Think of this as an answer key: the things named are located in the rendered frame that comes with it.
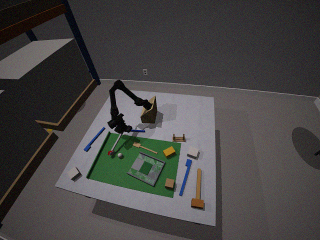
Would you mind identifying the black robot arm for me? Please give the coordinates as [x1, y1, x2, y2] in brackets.
[107, 79, 153, 134]

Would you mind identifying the green mat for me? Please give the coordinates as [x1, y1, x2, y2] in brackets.
[88, 133, 181, 198]

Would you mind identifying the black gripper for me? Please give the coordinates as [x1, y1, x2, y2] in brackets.
[118, 120, 132, 133]

